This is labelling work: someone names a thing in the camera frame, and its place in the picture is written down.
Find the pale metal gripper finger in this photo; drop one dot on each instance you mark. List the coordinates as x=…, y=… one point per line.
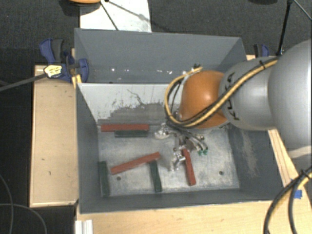
x=174, y=161
x=181, y=159

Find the grey metal bin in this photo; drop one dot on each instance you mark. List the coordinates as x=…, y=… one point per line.
x=136, y=55

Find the dark green flat block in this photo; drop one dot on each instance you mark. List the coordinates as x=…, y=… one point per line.
x=156, y=177
x=104, y=179
x=131, y=134

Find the red-brown flat block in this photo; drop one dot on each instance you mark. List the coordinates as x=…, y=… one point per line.
x=124, y=127
x=190, y=169
x=135, y=163

